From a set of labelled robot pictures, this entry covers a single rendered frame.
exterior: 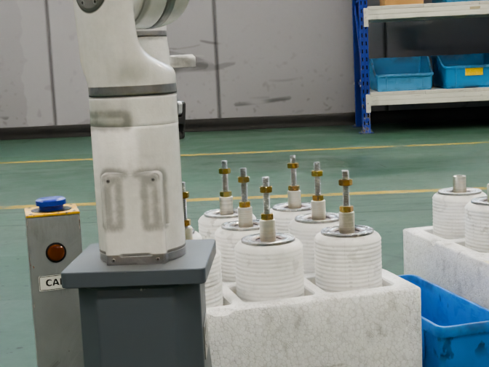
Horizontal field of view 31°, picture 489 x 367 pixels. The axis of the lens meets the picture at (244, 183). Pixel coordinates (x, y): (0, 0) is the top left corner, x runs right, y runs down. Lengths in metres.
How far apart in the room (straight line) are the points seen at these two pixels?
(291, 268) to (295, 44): 5.26
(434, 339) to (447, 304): 0.18
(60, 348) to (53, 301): 0.07
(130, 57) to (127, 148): 0.09
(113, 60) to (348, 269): 0.51
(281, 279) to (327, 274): 0.08
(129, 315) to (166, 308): 0.04
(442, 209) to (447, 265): 0.12
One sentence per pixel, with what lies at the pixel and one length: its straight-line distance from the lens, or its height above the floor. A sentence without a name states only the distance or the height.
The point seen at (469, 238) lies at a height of 0.19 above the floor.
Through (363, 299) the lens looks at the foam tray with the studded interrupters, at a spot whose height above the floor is 0.17.
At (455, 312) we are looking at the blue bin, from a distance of 1.46.
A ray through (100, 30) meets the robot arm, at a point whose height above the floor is 0.54.
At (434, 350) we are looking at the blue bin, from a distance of 1.32.
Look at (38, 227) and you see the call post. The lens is 1.20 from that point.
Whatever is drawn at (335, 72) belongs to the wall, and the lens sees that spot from 6.45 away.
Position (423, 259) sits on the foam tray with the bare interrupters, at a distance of 1.61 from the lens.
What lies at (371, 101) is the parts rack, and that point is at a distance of 5.72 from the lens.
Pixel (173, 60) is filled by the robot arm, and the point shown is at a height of 0.51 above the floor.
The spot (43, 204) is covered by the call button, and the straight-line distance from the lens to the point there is 1.22.
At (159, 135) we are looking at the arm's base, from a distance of 0.91.
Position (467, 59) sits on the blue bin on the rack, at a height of 0.43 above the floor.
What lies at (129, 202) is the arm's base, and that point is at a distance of 0.91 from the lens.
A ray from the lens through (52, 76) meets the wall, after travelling 6.66.
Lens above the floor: 0.50
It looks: 8 degrees down
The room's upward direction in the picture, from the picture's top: 3 degrees counter-clockwise
